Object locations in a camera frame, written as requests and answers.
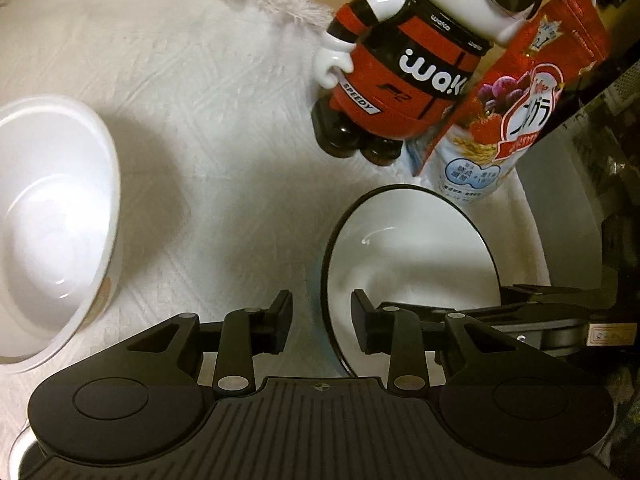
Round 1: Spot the robot-shaped red black bottle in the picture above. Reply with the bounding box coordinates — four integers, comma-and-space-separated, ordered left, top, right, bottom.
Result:
310, 0, 546, 167

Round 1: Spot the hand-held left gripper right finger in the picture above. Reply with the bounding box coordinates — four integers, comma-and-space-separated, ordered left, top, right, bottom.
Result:
351, 288, 521, 392

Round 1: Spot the white deep bowl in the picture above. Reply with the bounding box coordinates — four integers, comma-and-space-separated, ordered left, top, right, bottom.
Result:
0, 92, 123, 375

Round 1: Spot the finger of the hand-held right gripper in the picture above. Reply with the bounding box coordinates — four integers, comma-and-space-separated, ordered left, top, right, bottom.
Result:
470, 284, 623, 330

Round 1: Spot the dark patterned cloth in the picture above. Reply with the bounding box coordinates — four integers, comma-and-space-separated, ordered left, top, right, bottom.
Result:
575, 350, 640, 476

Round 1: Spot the red cereal bag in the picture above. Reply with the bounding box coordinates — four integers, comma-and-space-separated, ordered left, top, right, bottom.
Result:
407, 0, 611, 207

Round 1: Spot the shiny metal container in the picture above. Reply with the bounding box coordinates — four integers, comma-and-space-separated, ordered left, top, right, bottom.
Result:
17, 422, 49, 480

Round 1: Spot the white fringed table cloth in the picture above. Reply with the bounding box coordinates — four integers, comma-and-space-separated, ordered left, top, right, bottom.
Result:
0, 0, 553, 441

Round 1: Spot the dark furniture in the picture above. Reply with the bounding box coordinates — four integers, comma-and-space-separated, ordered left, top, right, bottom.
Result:
517, 55, 640, 288

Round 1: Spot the black-rimmed white plate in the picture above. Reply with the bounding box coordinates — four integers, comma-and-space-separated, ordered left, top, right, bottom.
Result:
320, 184, 506, 378

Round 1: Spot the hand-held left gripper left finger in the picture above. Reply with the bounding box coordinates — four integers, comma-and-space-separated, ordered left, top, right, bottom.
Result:
125, 290, 294, 395

